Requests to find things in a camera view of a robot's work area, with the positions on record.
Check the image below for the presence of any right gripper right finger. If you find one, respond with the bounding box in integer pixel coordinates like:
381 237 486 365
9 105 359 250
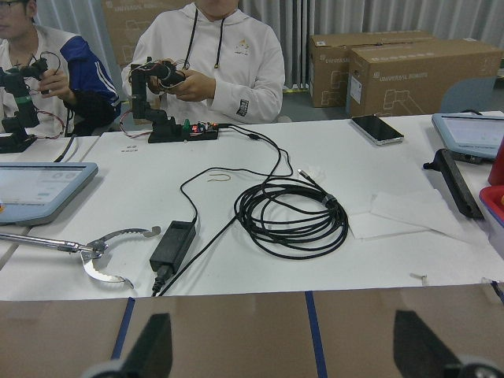
393 310 462 377

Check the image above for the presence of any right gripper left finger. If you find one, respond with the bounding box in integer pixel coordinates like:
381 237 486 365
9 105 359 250
120 313 172 377

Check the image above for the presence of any second small black robot arm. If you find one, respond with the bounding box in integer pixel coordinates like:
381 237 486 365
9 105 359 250
1 57 48 154

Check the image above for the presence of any small black robot arm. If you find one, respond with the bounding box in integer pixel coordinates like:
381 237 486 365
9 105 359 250
128 57 465 377

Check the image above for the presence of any black power adapter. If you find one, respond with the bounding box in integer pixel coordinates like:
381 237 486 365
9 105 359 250
150 220 196 273

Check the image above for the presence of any white paper sheet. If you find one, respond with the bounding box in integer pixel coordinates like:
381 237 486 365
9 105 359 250
349 189 488 246

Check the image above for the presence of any black bar tool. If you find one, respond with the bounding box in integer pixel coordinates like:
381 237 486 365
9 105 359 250
423 149 484 220

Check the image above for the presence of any red parts tray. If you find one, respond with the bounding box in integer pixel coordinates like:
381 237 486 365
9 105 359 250
478 135 504 247

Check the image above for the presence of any blue teach pendant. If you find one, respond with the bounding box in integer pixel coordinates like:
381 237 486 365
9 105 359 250
432 113 503 160
1 162 98 226

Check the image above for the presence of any black smartphone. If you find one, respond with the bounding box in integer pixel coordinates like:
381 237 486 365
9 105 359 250
350 115 404 146

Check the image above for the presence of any blue chair back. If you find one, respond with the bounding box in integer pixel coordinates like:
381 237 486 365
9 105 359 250
439 76 496 113

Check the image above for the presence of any person in white jacket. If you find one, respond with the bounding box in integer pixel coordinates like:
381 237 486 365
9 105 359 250
1 1 120 137

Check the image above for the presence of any front cardboard box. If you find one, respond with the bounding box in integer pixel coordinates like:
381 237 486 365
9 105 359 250
346 39 503 117

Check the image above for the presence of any cardboard box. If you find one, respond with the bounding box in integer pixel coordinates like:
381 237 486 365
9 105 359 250
309 30 435 108
346 39 503 117

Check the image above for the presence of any person in white hoodie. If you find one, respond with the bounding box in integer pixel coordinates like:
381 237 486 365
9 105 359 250
132 1 285 124

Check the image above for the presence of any rear cardboard box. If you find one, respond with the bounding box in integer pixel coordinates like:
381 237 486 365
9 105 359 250
309 30 435 108

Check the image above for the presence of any green handled reacher grabber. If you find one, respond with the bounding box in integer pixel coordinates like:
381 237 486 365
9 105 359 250
1 226 161 288

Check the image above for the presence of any coiled black cable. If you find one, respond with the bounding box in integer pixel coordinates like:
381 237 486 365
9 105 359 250
233 169 350 260

